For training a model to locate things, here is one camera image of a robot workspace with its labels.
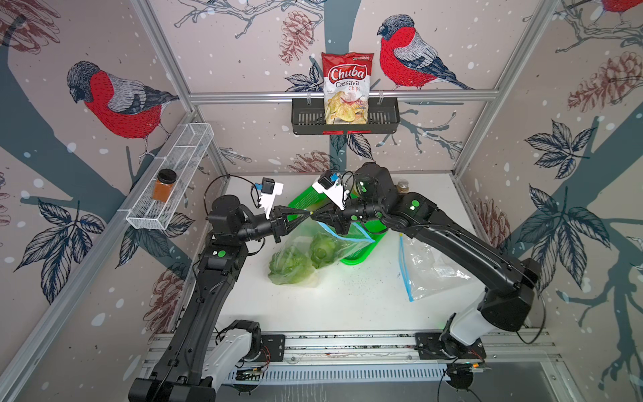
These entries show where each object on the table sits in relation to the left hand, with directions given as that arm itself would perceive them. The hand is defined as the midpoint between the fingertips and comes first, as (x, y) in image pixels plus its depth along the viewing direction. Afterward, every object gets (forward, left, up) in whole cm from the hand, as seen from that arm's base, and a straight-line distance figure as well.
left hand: (311, 213), depth 61 cm
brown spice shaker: (+33, -36, -27) cm, 55 cm away
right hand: (+1, 0, -2) cm, 2 cm away
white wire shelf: (+30, +47, -6) cm, 57 cm away
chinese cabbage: (0, -2, -21) cm, 21 cm away
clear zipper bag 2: (-1, -40, -35) cm, 53 cm away
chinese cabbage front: (-5, +7, -20) cm, 22 cm away
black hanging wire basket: (+47, +3, -3) cm, 47 cm away
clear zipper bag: (-2, +1, -15) cm, 15 cm away
